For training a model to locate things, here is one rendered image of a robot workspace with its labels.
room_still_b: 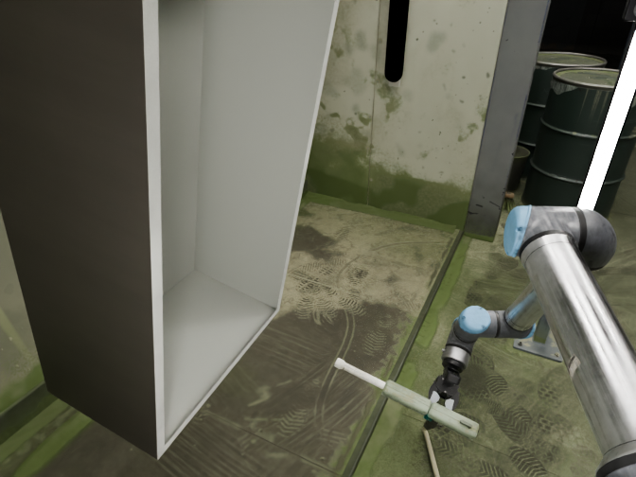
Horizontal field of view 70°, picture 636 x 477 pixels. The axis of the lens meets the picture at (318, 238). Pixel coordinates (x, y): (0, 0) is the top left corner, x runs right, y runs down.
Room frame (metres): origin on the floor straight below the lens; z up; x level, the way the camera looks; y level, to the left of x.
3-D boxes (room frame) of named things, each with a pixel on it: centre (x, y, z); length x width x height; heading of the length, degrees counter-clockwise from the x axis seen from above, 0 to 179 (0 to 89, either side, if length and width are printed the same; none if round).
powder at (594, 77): (2.88, -1.74, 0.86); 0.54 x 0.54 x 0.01
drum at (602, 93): (2.87, -1.74, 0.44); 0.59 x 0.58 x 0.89; 168
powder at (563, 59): (3.53, -1.79, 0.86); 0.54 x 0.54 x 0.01
